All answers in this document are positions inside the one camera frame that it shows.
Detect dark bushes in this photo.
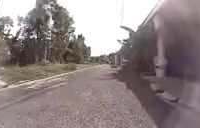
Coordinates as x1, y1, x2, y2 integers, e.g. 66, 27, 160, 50
116, 25, 157, 83

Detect grey gravelly asphalt road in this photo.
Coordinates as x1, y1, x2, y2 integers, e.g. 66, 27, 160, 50
0, 64, 159, 128

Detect row of trees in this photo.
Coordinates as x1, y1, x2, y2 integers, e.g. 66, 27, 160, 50
0, 0, 92, 67

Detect pale concrete kerb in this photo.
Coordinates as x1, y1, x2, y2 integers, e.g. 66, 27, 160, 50
0, 64, 106, 93

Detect grass verge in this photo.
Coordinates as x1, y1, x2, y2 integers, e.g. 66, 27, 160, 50
0, 62, 89, 86

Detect building with white pillar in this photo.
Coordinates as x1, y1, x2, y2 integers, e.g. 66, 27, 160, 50
134, 0, 200, 128

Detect overhead wires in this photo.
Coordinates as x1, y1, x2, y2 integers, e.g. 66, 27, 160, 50
119, 0, 126, 26

